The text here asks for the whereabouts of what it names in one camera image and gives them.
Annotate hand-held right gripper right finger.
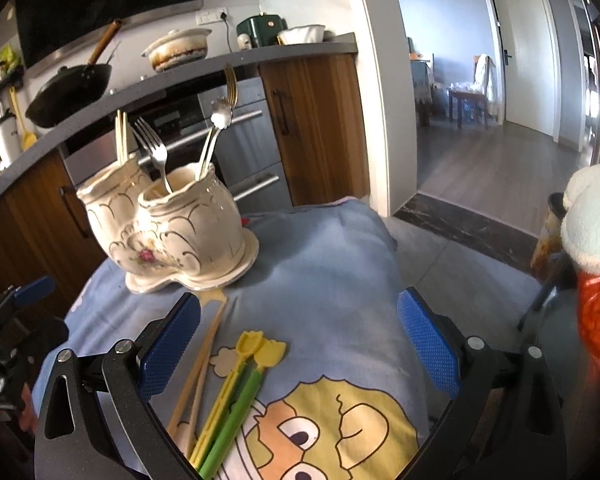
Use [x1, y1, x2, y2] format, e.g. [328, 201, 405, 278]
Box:
[396, 287, 568, 480]

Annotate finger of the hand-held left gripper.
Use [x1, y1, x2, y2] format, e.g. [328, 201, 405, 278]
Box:
[0, 276, 57, 311]

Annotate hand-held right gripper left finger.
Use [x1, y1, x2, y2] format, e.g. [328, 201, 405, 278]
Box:
[34, 291, 203, 480]

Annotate yellow plastic shovel pick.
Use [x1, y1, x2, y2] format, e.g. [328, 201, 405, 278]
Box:
[188, 330, 262, 470]

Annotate green handled yellow tulip pick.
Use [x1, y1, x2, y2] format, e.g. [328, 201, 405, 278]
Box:
[198, 337, 287, 479]

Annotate white floral ceramic utensil holder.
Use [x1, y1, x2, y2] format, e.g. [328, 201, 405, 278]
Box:
[76, 162, 260, 295]

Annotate silver fork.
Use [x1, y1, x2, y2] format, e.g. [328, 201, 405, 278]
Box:
[131, 117, 174, 194]
[196, 99, 229, 181]

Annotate large wooden cabinet door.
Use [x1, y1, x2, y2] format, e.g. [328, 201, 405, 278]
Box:
[0, 152, 110, 322]

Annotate blue cartoon printed cloth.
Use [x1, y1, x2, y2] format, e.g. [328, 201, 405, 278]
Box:
[30, 196, 431, 480]

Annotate white thermos bottle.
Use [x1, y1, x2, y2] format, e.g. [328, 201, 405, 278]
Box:
[0, 110, 24, 164]

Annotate yellow hanging spatula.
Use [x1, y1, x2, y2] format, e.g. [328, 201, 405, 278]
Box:
[7, 87, 37, 152]

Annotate patterned trash bin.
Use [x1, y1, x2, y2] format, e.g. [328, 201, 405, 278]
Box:
[530, 192, 574, 282]

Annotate stainless steel built-in oven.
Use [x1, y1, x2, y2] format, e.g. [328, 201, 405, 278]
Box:
[60, 77, 294, 211]

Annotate narrow wooden cabinet door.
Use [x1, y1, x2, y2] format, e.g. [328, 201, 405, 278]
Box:
[259, 54, 372, 208]

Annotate chair with white cloth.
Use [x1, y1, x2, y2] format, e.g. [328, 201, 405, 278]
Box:
[447, 54, 499, 129]

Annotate dining table with tablecloth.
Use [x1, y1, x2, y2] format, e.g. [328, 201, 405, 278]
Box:
[409, 52, 437, 127]

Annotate grey kitchen countertop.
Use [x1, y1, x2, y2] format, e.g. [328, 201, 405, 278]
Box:
[0, 32, 359, 217]

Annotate white clay casserole pot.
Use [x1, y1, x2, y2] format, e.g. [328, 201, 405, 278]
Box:
[141, 28, 213, 72]

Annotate black range hood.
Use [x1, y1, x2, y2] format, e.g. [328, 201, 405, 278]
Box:
[15, 0, 208, 68]

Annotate white room door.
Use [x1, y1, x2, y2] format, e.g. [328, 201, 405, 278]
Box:
[499, 0, 557, 135]

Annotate green kitchen appliance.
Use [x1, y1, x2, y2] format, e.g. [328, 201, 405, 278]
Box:
[236, 15, 287, 51]

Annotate white bowl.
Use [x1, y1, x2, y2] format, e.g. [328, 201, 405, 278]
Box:
[278, 24, 327, 45]

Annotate black wok with wooden handle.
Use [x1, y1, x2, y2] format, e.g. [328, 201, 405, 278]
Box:
[25, 19, 124, 129]

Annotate black wall shelf with bottles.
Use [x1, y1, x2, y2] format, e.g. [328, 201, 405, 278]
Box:
[0, 45, 27, 112]

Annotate white wall socket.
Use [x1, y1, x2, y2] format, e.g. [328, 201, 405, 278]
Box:
[196, 7, 229, 27]

